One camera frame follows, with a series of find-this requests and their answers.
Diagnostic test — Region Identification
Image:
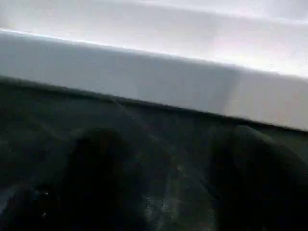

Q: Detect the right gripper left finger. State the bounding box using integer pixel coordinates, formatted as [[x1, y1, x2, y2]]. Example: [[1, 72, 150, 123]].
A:
[[28, 130, 127, 231]]

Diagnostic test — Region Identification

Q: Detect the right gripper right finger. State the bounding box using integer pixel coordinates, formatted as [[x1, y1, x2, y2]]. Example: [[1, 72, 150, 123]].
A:
[[208, 125, 308, 231]]

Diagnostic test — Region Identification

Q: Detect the white plastic table top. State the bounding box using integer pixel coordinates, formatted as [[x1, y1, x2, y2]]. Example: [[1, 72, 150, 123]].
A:
[[0, 0, 308, 132]]

